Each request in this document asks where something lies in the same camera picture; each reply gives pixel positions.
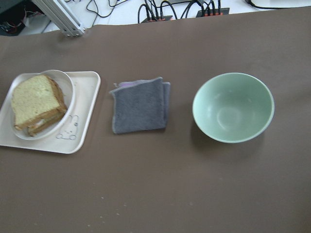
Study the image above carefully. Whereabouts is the aluminium frame post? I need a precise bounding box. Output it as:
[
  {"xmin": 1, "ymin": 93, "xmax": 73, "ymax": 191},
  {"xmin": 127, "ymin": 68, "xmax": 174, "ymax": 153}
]
[{"xmin": 33, "ymin": 0, "xmax": 85, "ymax": 37}]

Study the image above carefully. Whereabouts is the fried egg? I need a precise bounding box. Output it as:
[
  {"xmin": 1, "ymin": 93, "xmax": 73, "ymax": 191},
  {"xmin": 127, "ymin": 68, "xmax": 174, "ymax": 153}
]
[{"xmin": 34, "ymin": 119, "xmax": 47, "ymax": 127}]

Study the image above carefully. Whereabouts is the green ceramic bowl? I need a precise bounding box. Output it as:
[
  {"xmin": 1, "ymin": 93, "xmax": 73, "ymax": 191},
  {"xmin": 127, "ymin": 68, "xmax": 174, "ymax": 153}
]
[{"xmin": 192, "ymin": 73, "xmax": 275, "ymax": 143}]

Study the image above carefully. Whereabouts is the white round plate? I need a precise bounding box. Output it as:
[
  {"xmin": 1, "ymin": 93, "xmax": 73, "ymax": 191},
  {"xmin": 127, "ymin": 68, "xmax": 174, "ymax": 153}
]
[{"xmin": 8, "ymin": 70, "xmax": 75, "ymax": 140}]

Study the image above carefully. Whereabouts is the cream rabbit tray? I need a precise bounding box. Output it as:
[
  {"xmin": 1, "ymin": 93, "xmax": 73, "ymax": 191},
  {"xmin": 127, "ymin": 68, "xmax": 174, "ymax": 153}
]
[{"xmin": 0, "ymin": 71, "xmax": 101, "ymax": 154}]

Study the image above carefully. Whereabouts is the grey folded cloth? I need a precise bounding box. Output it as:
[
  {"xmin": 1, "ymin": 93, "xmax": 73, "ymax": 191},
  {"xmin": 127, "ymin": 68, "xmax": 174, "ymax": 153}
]
[{"xmin": 110, "ymin": 77, "xmax": 171, "ymax": 134}]

